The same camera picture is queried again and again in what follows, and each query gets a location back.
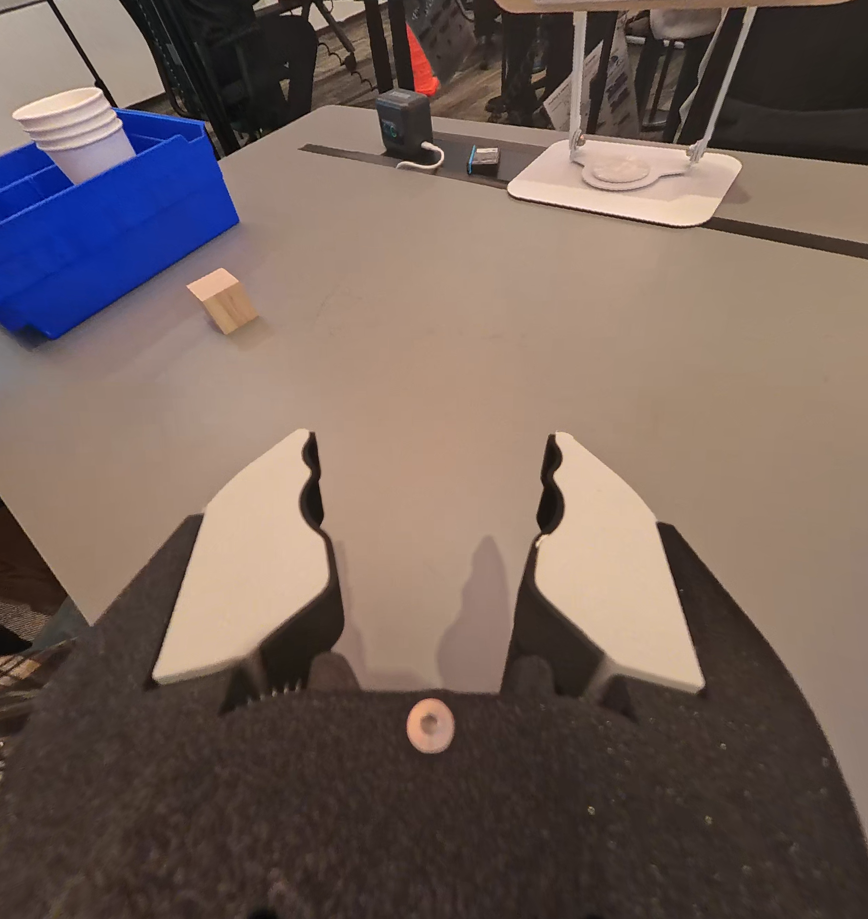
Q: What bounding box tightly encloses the black device with green display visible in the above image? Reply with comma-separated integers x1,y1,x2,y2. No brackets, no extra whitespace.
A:
375,90,433,157

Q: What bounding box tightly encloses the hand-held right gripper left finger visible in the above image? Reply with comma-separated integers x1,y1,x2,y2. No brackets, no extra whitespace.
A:
150,429,345,684

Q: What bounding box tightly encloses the white charging cable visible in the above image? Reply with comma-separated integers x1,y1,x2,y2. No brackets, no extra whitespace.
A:
396,140,445,173

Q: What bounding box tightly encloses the dark printed sheet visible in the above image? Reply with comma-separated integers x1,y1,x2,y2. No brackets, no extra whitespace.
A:
409,0,478,80

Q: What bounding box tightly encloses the orange traffic cone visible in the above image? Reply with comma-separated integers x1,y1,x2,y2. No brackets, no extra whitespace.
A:
405,25,438,96

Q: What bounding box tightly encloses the wooden cube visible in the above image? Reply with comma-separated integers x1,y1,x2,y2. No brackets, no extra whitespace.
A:
186,268,260,336

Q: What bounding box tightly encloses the white board stand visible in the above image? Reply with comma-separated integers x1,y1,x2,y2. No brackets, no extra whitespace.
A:
507,0,758,229

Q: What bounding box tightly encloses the blue plastic bin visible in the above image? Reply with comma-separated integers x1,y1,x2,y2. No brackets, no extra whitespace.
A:
0,108,240,340

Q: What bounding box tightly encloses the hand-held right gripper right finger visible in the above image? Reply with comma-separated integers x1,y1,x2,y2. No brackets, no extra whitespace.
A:
509,432,706,696

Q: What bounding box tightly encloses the stack of white paper cups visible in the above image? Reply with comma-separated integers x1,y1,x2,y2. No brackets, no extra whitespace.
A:
38,129,137,186

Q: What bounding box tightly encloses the hanging printed paper sheet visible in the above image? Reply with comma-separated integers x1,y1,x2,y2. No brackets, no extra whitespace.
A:
544,29,639,137

